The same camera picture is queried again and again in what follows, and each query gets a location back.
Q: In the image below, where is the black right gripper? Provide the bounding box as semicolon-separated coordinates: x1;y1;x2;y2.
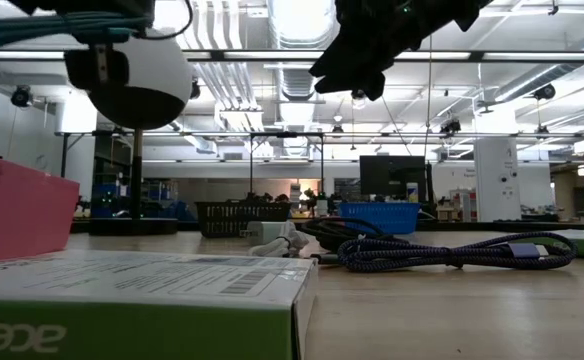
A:
309;0;493;101

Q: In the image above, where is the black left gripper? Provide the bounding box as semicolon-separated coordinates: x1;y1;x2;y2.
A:
6;0;156;91

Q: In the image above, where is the black USB cable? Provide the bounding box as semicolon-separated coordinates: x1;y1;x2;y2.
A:
300;217;398;265

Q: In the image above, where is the white charger with cable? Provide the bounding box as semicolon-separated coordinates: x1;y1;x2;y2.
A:
241;220;311;259

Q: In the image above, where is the purple braided cable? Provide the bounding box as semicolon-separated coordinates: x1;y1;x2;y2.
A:
336;231;579;274

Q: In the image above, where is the red plastic bin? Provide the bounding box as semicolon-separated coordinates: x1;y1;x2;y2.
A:
0;151;81;264

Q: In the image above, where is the white globe table lamp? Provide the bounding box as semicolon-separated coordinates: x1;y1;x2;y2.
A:
86;28;194;236

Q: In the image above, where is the black computer monitor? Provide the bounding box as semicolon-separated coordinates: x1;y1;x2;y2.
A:
359;155;428;204

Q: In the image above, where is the blue mesh basket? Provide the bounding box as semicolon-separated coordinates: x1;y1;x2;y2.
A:
338;201;422;235

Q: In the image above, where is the white building column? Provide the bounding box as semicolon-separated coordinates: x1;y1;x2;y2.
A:
473;137;522;223

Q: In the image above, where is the black mesh basket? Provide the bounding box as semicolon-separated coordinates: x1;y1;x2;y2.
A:
194;199;292;239

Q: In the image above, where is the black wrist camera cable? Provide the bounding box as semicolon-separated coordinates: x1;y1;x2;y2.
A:
136;0;195;41

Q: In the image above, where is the black aluminium rig frame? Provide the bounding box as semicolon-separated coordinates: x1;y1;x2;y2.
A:
0;49;584;234

